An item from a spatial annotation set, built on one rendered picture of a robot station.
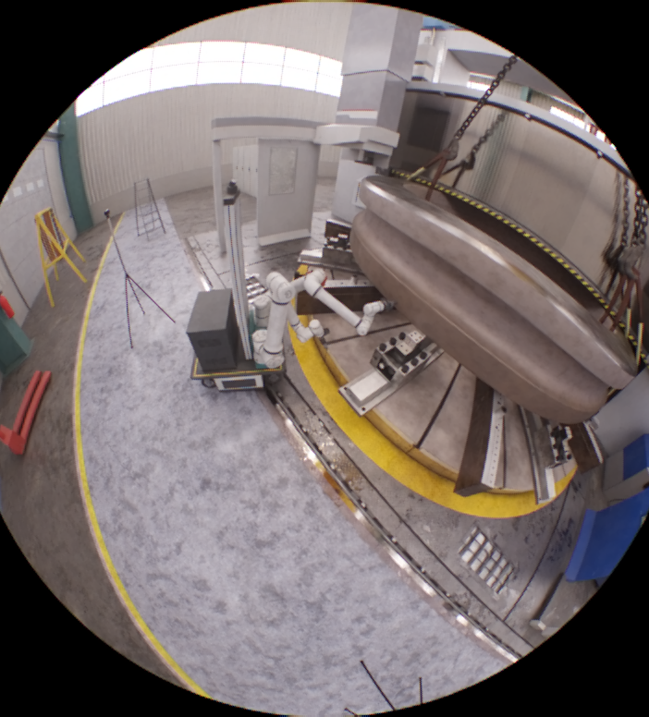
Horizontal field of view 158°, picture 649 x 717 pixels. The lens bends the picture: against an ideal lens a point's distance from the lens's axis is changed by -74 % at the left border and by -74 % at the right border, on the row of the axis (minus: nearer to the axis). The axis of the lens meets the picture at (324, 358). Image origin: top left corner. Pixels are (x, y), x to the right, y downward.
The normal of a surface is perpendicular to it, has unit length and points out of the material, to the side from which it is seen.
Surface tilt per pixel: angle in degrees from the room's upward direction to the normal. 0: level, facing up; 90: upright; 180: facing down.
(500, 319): 90
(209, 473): 0
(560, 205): 90
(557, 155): 90
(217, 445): 0
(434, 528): 0
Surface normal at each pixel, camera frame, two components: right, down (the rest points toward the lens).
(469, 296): -0.76, 0.44
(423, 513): 0.11, -0.62
